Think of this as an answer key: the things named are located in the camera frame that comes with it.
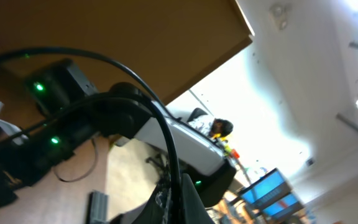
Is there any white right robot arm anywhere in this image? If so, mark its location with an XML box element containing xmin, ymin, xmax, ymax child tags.
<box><xmin>0</xmin><ymin>59</ymin><xmax>156</xmax><ymax>207</ymax></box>

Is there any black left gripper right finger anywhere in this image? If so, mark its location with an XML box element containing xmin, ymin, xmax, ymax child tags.
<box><xmin>181</xmin><ymin>174</ymin><xmax>214</xmax><ymax>224</ymax></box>

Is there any blue computer monitor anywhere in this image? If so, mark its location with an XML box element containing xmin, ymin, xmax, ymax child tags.
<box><xmin>239</xmin><ymin>168</ymin><xmax>291</xmax><ymax>209</ymax></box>
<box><xmin>262</xmin><ymin>193</ymin><xmax>304</xmax><ymax>223</ymax></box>

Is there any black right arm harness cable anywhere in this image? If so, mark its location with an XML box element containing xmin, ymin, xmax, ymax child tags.
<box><xmin>0</xmin><ymin>46</ymin><xmax>183</xmax><ymax>125</ymax></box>

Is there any blue computer monitor upper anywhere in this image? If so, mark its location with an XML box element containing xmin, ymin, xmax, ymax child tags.
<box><xmin>239</xmin><ymin>168</ymin><xmax>291</xmax><ymax>209</ymax></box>

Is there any person in white shirt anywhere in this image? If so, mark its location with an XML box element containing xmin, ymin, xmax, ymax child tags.
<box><xmin>188</xmin><ymin>114</ymin><xmax>234</xmax><ymax>138</ymax></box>

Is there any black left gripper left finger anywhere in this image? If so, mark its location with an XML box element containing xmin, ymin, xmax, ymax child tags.
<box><xmin>132</xmin><ymin>175</ymin><xmax>170</xmax><ymax>224</ymax></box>

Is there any black office chair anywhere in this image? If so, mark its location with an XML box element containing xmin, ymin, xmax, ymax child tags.
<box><xmin>186</xmin><ymin>108</ymin><xmax>208</xmax><ymax>123</ymax></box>

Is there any blue computer monitor lower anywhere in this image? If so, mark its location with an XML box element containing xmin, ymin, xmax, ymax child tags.
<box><xmin>262</xmin><ymin>193</ymin><xmax>304</xmax><ymax>223</ymax></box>

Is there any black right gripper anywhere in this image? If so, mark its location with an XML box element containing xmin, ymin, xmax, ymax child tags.
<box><xmin>0</xmin><ymin>119</ymin><xmax>95</xmax><ymax>208</ymax></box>

